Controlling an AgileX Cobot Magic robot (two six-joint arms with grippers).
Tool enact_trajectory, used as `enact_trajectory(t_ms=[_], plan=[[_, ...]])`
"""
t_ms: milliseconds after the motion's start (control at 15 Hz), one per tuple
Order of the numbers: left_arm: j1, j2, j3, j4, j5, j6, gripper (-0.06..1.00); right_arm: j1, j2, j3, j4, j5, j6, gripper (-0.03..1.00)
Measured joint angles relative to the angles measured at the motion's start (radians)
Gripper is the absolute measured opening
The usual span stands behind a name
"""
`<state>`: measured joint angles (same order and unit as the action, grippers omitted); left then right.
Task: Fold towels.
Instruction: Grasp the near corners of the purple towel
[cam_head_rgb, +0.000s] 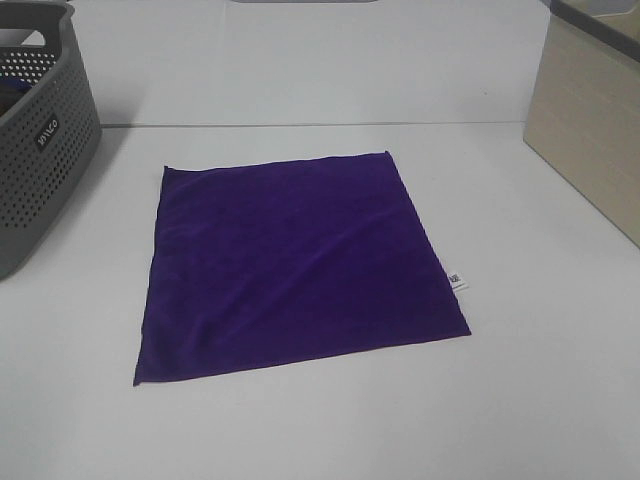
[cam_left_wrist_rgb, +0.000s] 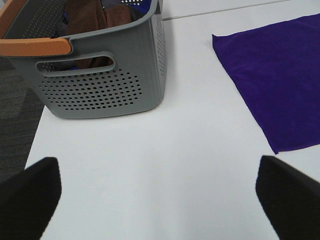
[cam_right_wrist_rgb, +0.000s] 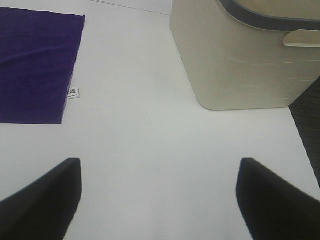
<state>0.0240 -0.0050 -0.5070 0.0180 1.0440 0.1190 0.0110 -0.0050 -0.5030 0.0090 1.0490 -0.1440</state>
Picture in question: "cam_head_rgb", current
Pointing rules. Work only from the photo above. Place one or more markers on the beige box with grey rim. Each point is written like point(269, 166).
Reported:
point(583, 118)

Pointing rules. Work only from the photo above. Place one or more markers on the dark cloth inside basket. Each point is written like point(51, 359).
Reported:
point(12, 89)

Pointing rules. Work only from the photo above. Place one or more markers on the white towel label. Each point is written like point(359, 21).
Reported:
point(457, 282)

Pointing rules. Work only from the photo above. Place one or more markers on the grey perforated plastic basket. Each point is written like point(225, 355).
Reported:
point(50, 136)

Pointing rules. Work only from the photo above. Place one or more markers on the purple towel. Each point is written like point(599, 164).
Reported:
point(272, 264)

